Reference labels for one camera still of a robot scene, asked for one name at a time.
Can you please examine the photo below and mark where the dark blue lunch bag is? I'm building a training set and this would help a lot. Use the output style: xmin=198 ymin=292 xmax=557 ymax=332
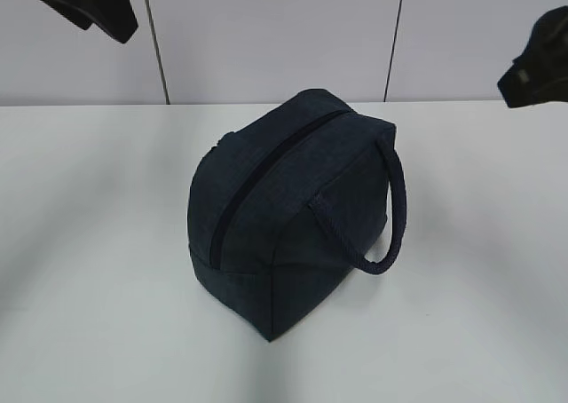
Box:
xmin=187 ymin=89 xmax=407 ymax=342

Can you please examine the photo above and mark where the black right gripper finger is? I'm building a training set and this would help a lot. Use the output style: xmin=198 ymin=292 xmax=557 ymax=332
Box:
xmin=497 ymin=5 xmax=567 ymax=108

